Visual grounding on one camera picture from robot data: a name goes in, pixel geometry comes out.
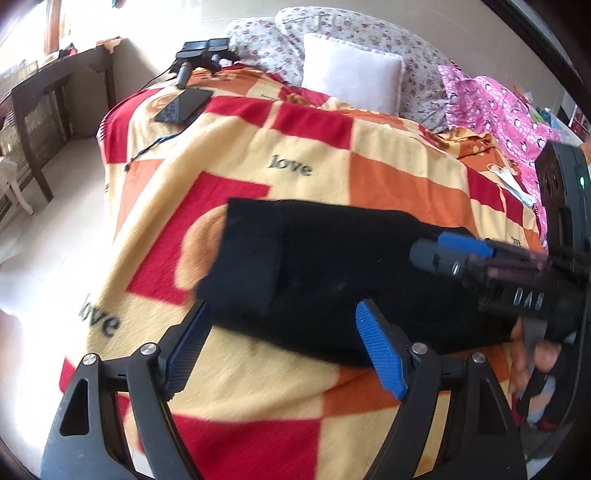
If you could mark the blue face mask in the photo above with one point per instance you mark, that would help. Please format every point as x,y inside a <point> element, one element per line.
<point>521,194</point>

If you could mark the white chair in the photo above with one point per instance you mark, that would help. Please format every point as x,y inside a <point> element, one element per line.
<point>14,180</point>

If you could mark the black smartphone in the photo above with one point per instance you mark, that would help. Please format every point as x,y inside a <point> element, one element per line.
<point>182,106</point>

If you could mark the white face mask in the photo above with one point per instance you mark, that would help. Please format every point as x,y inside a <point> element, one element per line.
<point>501,173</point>

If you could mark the black handheld device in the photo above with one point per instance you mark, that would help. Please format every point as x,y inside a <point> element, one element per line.
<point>203,46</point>

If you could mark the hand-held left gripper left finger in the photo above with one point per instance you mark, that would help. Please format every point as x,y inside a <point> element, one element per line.
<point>187,350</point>

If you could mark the black pants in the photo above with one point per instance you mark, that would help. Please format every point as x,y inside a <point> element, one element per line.
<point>323,277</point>

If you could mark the white pillow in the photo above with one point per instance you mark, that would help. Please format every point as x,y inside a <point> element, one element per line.
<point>351,74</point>

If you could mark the person's right hand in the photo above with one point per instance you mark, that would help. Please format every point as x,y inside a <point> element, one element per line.
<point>519,360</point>

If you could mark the red orange checkered blanket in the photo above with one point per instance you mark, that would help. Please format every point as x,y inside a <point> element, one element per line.
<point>277,415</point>

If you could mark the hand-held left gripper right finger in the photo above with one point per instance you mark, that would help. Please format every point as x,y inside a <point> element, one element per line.
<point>383,355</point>

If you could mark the dark wooden desk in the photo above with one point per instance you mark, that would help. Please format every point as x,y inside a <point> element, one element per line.
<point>46,83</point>

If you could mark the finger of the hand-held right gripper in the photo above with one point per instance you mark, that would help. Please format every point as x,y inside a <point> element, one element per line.
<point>434,258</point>
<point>464,244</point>

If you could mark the pink penguin quilt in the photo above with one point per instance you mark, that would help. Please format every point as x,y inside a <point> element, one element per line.
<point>489,120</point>

